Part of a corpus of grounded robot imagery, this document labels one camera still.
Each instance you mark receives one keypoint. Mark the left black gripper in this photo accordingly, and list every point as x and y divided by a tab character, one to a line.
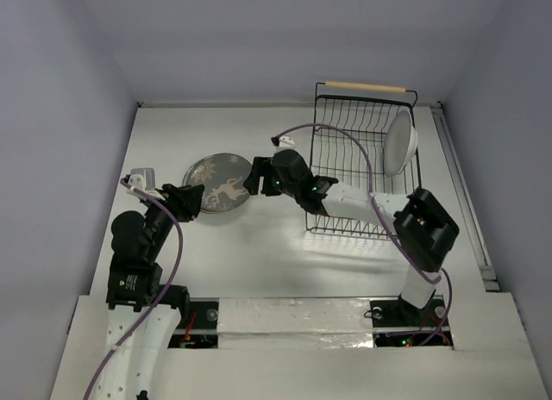
184	199

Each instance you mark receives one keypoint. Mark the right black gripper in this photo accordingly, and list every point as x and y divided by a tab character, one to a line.
266	176

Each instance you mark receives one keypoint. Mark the dark grey green plate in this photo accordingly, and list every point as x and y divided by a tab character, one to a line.
222	175

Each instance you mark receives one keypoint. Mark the white grey bowl plate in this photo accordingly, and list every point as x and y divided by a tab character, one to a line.
400	144

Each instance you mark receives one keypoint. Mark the red teal flower plate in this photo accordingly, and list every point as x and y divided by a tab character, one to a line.
212	205

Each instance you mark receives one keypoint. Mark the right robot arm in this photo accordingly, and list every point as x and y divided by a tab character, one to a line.
417	223

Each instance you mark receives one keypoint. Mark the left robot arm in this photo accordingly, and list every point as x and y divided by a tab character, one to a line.
143	310

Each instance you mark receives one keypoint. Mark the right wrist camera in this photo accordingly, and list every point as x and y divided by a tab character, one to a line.
283	142

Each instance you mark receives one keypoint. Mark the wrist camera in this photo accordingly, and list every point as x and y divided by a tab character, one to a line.
283	142
140	179

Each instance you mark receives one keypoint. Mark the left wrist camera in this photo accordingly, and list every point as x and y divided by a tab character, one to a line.
140	179

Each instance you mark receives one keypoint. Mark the black wire dish rack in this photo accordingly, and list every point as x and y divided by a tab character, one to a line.
366	115

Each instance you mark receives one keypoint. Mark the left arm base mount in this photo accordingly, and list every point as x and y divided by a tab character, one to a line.
199	329

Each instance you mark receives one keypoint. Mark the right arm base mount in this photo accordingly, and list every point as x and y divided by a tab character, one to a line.
397	324

